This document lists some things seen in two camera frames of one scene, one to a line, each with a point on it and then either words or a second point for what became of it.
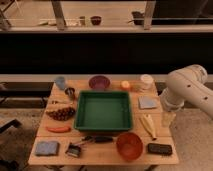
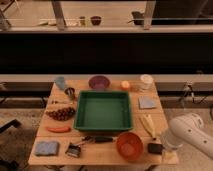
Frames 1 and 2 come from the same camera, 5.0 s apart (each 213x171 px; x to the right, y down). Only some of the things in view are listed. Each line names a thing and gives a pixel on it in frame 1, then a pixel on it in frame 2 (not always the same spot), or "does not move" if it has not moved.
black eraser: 159,149 does not move
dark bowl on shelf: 96,20 does not move
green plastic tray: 103,111 does not move
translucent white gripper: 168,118 -> 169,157
